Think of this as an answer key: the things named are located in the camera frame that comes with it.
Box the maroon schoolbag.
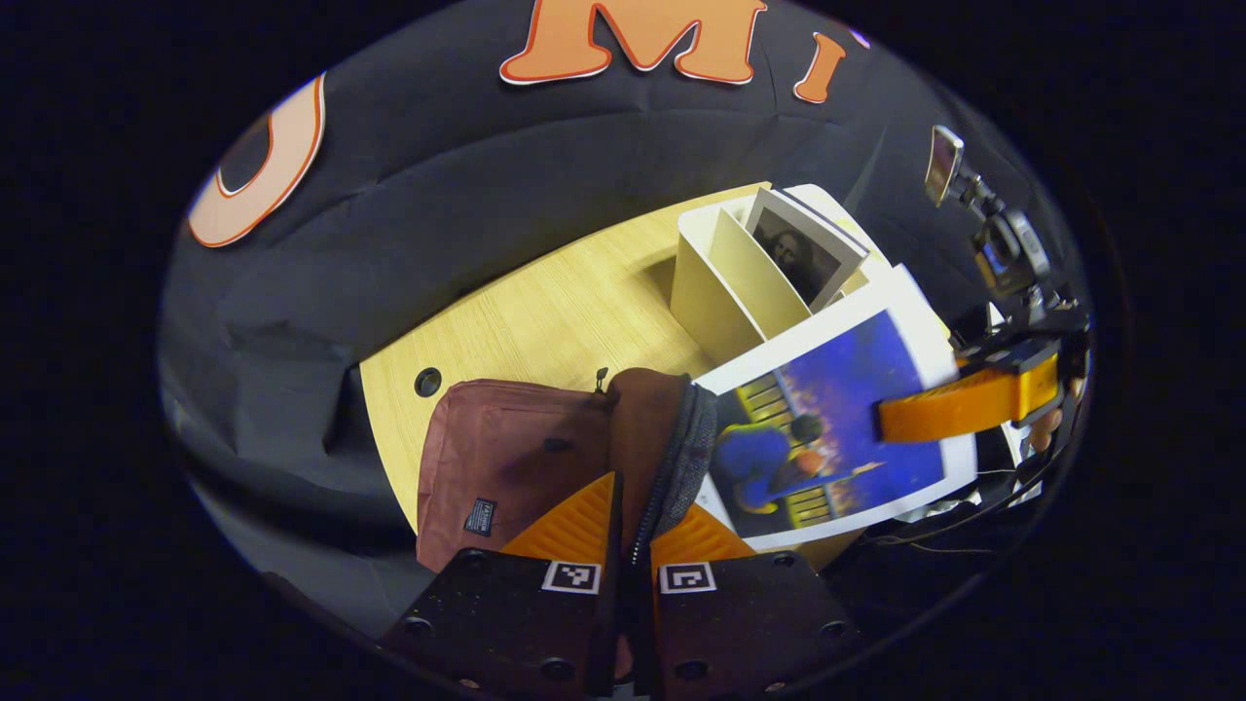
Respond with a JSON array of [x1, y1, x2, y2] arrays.
[[416, 367, 722, 572]]

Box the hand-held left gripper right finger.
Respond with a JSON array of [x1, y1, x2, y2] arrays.
[[641, 501, 863, 698]]

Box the white plastic bookshelf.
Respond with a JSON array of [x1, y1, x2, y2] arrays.
[[669, 184, 893, 367]]

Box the white portrait cover book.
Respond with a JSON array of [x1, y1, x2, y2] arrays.
[[744, 187, 871, 314]]

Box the thin black cables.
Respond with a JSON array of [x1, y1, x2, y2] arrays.
[[857, 465, 1044, 558]]

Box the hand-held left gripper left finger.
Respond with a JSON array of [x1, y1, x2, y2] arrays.
[[380, 472, 625, 698]]

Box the blue cover book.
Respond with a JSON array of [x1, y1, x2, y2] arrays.
[[692, 264, 978, 554]]

